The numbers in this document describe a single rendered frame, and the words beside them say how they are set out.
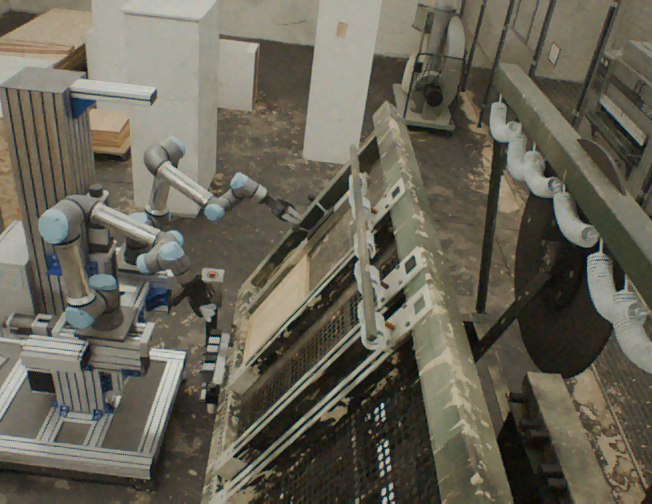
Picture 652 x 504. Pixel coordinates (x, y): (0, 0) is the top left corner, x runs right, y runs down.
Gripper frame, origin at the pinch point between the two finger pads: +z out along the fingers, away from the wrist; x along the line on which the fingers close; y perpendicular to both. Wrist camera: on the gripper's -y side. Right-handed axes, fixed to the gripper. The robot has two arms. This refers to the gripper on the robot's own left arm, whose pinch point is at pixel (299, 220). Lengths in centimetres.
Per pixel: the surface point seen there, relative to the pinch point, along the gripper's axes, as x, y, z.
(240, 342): 63, -7, 8
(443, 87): -179, 459, 194
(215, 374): 84, -6, 7
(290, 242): 15.3, 25.1, 10.3
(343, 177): -27.5, 9.4, 9.1
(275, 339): 40, -48, 5
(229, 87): -30, 503, -20
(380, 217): -25, -74, 2
